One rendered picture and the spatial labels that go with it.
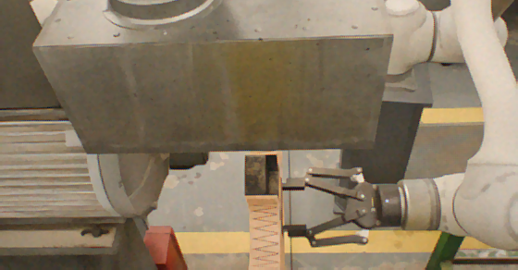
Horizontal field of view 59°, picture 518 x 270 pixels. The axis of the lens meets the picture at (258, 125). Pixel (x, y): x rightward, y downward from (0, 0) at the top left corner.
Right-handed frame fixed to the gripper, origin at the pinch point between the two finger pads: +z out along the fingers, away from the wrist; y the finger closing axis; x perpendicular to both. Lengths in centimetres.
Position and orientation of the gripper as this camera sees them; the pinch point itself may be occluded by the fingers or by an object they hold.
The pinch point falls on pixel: (282, 207)
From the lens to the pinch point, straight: 84.2
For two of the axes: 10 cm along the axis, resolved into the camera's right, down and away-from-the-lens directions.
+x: -0.7, -3.6, -9.3
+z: -10.0, 0.3, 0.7
